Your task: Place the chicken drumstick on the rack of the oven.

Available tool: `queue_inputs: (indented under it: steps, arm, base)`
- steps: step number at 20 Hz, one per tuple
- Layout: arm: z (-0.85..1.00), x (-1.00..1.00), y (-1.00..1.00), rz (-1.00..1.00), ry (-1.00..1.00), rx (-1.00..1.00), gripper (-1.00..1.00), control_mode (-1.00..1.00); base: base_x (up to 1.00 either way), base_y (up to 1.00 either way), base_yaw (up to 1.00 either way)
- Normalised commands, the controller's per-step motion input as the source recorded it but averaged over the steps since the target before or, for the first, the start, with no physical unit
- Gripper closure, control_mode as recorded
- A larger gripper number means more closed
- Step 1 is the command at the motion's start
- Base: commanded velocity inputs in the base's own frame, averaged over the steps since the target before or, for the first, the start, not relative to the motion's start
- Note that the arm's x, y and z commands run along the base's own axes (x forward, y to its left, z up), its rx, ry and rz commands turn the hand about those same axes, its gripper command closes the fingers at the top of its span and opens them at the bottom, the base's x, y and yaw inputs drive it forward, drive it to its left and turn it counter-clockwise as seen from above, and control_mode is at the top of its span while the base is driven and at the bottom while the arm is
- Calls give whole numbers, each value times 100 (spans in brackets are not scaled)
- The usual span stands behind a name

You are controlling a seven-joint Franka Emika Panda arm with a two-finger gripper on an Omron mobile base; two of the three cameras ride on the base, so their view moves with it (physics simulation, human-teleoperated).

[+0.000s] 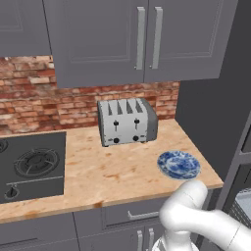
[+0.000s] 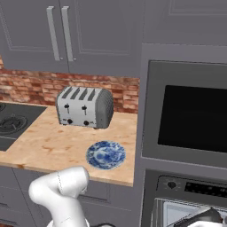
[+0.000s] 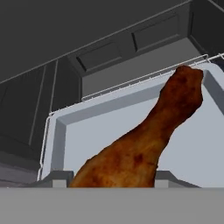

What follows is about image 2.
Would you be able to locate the blue and white patterned plate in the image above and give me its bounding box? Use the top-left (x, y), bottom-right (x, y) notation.
top-left (85, 140), bottom-right (128, 171)

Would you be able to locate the black oven knob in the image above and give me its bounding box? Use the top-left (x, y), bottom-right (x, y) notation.
top-left (167, 180), bottom-right (178, 191)

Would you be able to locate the grey cupboard above microwave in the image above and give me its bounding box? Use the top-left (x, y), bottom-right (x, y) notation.
top-left (141, 0), bottom-right (227, 47)

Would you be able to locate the silver cupboard door handle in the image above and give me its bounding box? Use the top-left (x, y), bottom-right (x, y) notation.
top-left (60, 5), bottom-right (77, 63)
top-left (45, 5), bottom-right (64, 62)

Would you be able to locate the grey tall cabinet housing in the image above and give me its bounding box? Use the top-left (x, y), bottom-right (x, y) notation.
top-left (133, 43), bottom-right (227, 227)

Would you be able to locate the built-in grey microwave oven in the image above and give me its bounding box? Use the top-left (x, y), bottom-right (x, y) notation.
top-left (141, 59), bottom-right (227, 170)

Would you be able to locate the grey base drawer front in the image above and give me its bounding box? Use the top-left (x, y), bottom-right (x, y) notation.
top-left (0, 165), bottom-right (21, 192)

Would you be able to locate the grey wall cupboard door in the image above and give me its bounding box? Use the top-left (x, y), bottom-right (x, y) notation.
top-left (59, 0), bottom-right (144, 79)
top-left (0, 0), bottom-right (70, 74)

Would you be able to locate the grey base cupboard door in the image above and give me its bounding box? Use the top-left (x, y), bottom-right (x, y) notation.
top-left (77, 178), bottom-right (141, 227)

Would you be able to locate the silver four-slot toaster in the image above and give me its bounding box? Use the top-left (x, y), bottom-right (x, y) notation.
top-left (55, 85), bottom-right (115, 130)

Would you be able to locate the black hob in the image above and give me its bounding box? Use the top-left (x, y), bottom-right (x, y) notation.
top-left (0, 101), bottom-right (49, 153)

